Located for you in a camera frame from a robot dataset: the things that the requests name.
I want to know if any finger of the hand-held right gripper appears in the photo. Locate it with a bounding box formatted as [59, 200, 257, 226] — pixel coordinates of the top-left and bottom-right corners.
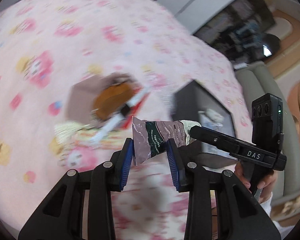
[189, 125, 257, 156]

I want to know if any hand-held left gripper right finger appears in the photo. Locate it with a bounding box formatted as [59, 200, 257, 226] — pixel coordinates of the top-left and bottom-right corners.
[166, 138, 282, 240]

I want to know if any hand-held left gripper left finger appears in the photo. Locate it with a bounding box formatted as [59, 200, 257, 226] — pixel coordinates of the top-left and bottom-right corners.
[18, 137, 135, 240]

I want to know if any cream tube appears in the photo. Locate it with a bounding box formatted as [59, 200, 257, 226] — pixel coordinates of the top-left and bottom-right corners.
[132, 116, 202, 166]

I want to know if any black storage box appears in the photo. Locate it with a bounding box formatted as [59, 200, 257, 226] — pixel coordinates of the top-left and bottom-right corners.
[171, 79, 240, 167]

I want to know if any person's right hand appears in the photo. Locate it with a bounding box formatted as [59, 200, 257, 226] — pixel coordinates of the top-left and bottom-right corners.
[234, 161, 277, 203]

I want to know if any beige sofa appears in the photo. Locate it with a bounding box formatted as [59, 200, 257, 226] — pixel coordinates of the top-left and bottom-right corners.
[234, 61, 300, 200]

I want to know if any brown round pouch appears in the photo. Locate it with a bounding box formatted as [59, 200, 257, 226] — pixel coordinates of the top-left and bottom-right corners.
[93, 82, 136, 120]

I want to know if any cream tassel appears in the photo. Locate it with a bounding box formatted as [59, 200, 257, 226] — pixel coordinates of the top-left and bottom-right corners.
[54, 121, 83, 143]

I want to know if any black round device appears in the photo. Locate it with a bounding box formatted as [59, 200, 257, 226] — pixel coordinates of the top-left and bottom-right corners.
[260, 33, 282, 57]

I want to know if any grey-brown cardboard box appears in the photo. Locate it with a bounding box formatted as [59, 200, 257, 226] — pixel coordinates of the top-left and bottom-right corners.
[65, 74, 133, 128]

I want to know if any dark cluttered shelf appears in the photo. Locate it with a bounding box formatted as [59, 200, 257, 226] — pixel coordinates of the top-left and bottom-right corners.
[194, 0, 277, 60]

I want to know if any white wardrobe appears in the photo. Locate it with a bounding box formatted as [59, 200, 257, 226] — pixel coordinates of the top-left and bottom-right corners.
[156, 0, 255, 33]

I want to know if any pink cartoon printed blanket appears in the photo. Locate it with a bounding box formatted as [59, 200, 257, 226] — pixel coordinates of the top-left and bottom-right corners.
[0, 0, 250, 240]

